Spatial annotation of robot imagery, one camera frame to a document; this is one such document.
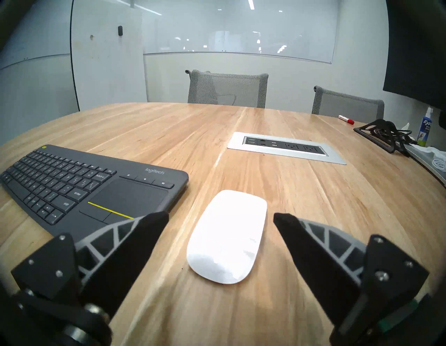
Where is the whiteboard cleaner spray bottle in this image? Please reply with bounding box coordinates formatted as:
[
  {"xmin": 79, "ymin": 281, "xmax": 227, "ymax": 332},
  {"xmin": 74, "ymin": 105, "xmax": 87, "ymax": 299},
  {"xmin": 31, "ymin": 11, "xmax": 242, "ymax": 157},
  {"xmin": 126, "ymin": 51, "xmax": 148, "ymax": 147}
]
[{"xmin": 417, "ymin": 107, "xmax": 433, "ymax": 147}]

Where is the silver closed laptop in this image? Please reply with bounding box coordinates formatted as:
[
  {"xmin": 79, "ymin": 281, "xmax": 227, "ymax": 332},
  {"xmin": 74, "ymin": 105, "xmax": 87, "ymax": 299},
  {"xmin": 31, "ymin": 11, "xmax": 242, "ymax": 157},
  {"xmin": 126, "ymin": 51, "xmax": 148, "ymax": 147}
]
[{"xmin": 406, "ymin": 143, "xmax": 446, "ymax": 185}]

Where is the silver table power outlet box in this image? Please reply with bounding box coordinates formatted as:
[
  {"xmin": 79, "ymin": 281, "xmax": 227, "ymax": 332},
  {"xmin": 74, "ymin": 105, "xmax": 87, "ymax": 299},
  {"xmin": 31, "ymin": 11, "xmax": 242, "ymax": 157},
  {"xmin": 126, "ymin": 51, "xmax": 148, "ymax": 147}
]
[{"xmin": 227, "ymin": 131, "xmax": 347, "ymax": 165}]

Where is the large black wall television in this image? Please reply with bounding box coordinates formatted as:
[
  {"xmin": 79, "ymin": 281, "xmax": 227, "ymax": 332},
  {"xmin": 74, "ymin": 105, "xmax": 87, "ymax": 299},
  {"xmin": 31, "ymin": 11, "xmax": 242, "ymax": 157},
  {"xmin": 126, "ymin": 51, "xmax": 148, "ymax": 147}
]
[{"xmin": 383, "ymin": 0, "xmax": 446, "ymax": 112}]

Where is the grey mesh office chair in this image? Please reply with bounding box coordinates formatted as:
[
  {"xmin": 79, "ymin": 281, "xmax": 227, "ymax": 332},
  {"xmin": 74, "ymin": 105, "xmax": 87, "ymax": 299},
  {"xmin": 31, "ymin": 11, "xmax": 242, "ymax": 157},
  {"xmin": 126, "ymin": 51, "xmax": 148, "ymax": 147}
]
[
  {"xmin": 185, "ymin": 69, "xmax": 269, "ymax": 108},
  {"xmin": 312, "ymin": 86, "xmax": 385, "ymax": 123}
]

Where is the dark grey touchpad keyboard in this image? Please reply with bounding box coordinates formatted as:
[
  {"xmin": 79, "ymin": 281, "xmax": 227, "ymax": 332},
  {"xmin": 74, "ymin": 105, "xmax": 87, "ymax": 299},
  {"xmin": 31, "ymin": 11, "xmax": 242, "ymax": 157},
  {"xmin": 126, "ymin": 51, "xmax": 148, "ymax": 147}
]
[{"xmin": 0, "ymin": 144, "xmax": 189, "ymax": 241}]

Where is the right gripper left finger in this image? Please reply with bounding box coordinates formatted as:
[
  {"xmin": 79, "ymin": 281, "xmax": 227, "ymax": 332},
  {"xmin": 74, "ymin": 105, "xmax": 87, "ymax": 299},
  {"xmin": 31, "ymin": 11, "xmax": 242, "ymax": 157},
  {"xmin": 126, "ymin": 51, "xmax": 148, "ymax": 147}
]
[{"xmin": 10, "ymin": 211, "xmax": 170, "ymax": 346}]

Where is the white mobile whiteboard on stand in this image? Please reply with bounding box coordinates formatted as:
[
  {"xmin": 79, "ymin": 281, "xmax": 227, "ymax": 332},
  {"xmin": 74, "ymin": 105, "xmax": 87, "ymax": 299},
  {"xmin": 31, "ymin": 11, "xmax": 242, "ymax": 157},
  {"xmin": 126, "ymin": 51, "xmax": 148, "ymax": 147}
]
[{"xmin": 70, "ymin": 0, "xmax": 148, "ymax": 112}]

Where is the black laptop stand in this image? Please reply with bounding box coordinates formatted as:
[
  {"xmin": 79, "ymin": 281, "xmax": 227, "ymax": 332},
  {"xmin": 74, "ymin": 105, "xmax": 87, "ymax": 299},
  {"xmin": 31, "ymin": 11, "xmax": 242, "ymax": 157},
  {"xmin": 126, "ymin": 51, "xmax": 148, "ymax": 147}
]
[{"xmin": 353, "ymin": 119, "xmax": 405, "ymax": 154}]

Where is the glass wall whiteboard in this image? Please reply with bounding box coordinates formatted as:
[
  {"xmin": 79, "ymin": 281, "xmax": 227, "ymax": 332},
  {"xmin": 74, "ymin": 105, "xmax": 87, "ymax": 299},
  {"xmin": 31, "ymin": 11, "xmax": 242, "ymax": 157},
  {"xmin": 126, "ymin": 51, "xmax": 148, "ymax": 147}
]
[{"xmin": 141, "ymin": 0, "xmax": 339, "ymax": 64}]

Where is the white computer mouse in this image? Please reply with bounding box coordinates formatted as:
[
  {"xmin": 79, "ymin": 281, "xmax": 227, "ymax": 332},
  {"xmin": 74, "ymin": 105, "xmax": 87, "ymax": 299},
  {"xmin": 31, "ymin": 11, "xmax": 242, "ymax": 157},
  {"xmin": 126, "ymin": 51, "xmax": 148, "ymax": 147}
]
[{"xmin": 186, "ymin": 190, "xmax": 268, "ymax": 285}]

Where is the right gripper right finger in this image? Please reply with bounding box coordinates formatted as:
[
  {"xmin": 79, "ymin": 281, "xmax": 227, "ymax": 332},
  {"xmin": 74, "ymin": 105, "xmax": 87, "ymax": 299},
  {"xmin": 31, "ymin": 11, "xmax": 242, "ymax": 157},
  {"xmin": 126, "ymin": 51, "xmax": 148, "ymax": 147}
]
[{"xmin": 273, "ymin": 213, "xmax": 430, "ymax": 346}]

